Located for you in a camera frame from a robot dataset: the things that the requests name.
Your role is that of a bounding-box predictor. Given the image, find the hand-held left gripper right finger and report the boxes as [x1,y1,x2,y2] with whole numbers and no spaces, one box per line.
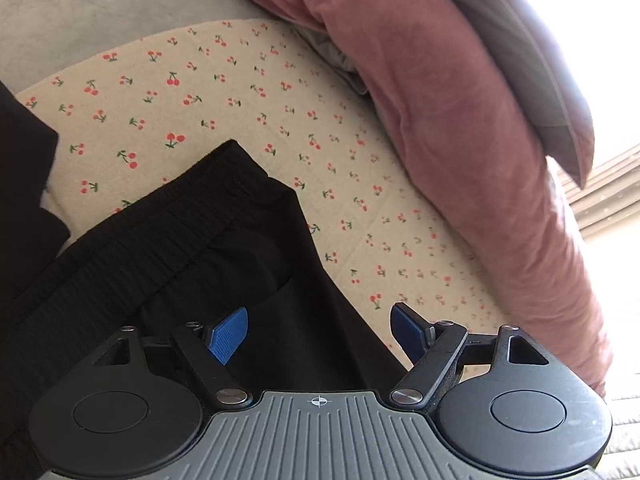
[389,302,551,407]

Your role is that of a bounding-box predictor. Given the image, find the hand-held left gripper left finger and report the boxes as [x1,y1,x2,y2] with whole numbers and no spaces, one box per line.
[92,307,252,409]

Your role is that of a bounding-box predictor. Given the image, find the black pants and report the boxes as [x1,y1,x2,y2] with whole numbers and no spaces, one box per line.
[0,140,409,480]

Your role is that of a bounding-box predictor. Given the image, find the pink duvet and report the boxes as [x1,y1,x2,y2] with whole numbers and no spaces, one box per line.
[200,0,614,399]

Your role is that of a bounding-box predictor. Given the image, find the cherry print bed sheet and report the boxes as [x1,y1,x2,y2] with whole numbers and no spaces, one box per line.
[15,19,512,367]

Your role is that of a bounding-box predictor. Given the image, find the dark cloth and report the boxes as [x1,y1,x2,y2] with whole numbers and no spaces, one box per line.
[0,82,72,281]

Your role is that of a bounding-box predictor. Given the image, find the pink and grey pillow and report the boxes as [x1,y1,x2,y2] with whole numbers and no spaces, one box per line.
[420,0,596,191]

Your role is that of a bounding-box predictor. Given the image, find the grey mattress cover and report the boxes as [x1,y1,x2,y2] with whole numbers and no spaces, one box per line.
[0,0,301,95]

